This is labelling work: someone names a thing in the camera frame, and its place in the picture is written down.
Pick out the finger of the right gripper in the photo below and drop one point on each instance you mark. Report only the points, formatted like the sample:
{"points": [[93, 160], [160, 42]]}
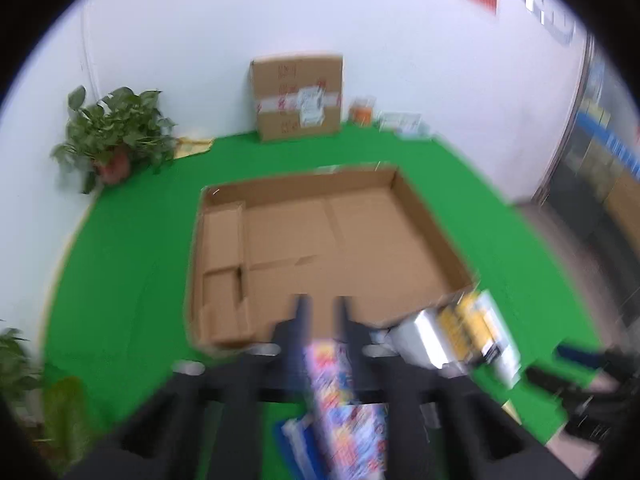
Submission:
{"points": [[580, 356], [548, 382]]}

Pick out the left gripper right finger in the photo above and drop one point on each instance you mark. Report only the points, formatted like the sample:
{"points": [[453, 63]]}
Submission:
{"points": [[381, 375]]}

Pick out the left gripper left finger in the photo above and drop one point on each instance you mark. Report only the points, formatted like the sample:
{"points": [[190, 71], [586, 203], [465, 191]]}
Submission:
{"points": [[270, 372]]}

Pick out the colourful game box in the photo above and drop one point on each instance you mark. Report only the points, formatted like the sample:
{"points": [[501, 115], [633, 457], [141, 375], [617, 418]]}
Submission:
{"points": [[352, 434]]}

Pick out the yellow labelled black bottle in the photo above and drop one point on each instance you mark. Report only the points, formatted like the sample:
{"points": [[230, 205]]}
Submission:
{"points": [[470, 337]]}

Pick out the silver foil roll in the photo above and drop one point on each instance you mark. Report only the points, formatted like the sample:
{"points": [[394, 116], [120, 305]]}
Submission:
{"points": [[421, 341]]}

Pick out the open flat cardboard tray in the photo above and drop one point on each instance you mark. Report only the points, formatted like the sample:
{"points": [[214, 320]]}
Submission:
{"points": [[364, 232]]}

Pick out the green round table cloth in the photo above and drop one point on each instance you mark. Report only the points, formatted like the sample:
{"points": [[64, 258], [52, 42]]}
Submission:
{"points": [[116, 320]]}

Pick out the potted green plant near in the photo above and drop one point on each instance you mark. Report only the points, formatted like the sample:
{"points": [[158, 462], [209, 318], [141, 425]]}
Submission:
{"points": [[52, 418]]}

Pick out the potted green plant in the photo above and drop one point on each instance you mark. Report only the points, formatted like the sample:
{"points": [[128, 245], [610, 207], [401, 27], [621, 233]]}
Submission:
{"points": [[52, 418], [106, 139]]}

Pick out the yellow paper sheet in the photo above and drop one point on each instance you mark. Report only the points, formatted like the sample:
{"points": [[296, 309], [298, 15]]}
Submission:
{"points": [[186, 147]]}

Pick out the orange small jar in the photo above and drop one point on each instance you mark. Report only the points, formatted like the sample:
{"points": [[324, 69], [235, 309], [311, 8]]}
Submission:
{"points": [[361, 112]]}

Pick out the flat white green packet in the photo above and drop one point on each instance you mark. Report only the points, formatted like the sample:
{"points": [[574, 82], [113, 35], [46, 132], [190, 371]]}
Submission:
{"points": [[407, 126]]}

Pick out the sealed cardboard shipping box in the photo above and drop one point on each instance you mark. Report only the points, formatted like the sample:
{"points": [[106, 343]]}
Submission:
{"points": [[297, 95]]}

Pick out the potted green plant far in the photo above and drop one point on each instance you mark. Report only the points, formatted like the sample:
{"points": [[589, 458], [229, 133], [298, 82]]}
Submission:
{"points": [[106, 139]]}

